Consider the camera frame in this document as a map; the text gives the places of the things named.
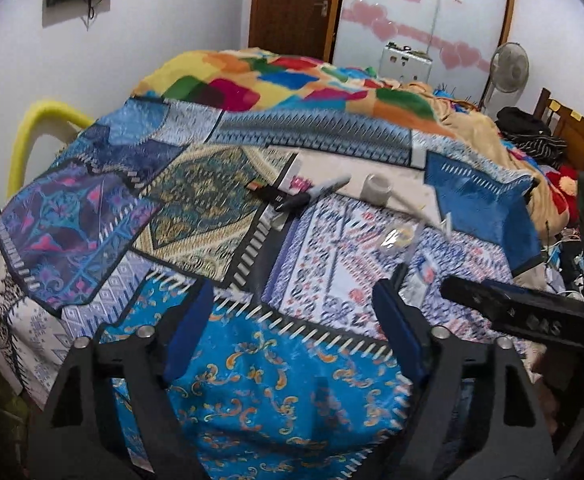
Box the black box with coloured end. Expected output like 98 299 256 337
248 181 287 204

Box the red plush toy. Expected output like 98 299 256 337
543 164 580 219

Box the brown wooden door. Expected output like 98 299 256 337
248 0 348 64

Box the small clear sachet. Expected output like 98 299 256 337
403 252 440 307

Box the tangle of cables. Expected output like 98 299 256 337
546 227 584 297

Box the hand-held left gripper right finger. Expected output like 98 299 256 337
373 262 557 480

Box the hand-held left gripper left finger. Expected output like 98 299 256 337
27 276 216 480

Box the black and grey marker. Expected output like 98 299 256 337
273 175 353 214

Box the patchwork patterned bedsheet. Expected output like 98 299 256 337
0 96 572 480

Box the white box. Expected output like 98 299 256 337
379 42 433 84

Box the multicoloured fleece blanket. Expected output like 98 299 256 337
131 47 565 233

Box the yellow padded bed rail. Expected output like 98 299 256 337
5 100 96 202

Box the pile of dark clothes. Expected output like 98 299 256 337
496 106 568 164

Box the standing fan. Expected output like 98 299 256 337
478 41 530 112

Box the blue cloth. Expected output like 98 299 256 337
423 151 545 274

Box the white wardrobe with pink hearts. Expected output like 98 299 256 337
332 0 517 111

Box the clear plastic wrapper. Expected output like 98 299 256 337
379 224 419 257

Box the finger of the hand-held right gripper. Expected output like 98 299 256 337
440 275 584 347

